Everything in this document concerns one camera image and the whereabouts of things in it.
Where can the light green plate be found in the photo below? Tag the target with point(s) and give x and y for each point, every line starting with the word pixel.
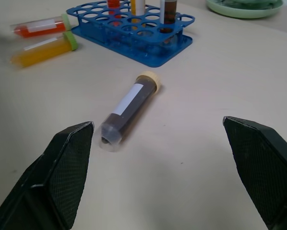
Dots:
pixel 230 12

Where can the blue test tube rack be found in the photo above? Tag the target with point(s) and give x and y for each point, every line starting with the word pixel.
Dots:
pixel 155 57

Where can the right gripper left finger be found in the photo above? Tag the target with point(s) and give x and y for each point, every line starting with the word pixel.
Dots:
pixel 50 182

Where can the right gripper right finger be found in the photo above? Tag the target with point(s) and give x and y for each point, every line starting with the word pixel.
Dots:
pixel 263 172

